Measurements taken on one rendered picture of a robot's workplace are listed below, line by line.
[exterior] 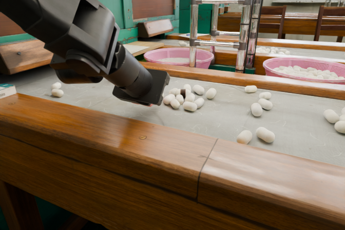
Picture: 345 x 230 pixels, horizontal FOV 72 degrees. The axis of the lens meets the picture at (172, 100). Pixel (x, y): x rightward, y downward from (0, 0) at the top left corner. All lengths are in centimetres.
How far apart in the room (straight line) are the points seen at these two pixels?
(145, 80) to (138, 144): 12
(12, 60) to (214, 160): 56
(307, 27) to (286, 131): 284
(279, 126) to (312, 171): 16
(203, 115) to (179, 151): 17
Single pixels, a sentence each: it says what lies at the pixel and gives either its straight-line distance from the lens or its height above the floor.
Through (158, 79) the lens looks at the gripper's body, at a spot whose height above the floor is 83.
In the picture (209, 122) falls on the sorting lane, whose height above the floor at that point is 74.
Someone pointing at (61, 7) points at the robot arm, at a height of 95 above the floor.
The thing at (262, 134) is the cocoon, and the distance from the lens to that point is 43.
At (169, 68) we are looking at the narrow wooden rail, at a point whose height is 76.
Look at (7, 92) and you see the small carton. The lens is 64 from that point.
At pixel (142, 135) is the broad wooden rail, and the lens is 38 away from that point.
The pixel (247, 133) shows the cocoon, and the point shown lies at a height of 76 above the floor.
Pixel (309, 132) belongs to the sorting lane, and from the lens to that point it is 50.
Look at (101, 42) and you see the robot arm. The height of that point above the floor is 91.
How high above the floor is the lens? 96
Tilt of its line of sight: 23 degrees down
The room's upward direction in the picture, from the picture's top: straight up
